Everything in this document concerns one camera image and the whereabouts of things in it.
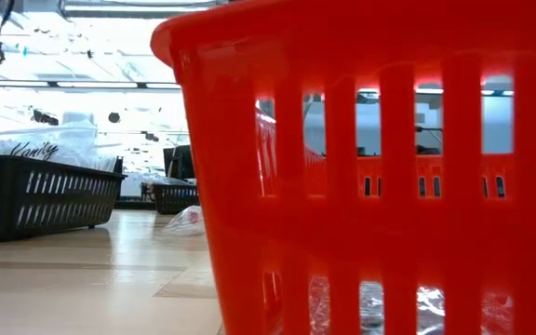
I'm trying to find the blue white toothbrush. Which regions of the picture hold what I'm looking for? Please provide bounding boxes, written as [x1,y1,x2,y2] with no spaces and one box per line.
[141,170,197,187]

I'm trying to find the clear vanity kit bag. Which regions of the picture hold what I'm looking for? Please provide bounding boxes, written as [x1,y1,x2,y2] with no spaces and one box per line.
[79,139,121,174]
[0,118,121,174]

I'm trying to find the black plastic slotted basket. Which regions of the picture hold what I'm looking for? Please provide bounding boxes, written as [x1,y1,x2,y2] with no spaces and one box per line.
[140,179,202,216]
[0,154,128,243]

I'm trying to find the red plastic slotted basket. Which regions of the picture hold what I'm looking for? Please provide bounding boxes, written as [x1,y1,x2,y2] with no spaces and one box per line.
[149,0,536,335]

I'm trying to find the dark rectangular background object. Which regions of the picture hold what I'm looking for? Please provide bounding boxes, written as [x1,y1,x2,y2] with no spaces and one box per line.
[162,143,195,183]

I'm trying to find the clear plastic wrapper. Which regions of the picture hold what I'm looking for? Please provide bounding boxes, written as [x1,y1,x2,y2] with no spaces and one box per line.
[162,204,207,236]

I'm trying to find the background horizontal beam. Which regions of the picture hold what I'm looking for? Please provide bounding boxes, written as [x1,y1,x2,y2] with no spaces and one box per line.
[0,79,183,89]

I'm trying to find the black aluminium table frame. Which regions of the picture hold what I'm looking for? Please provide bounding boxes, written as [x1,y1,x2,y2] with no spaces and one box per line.
[114,198,157,210]

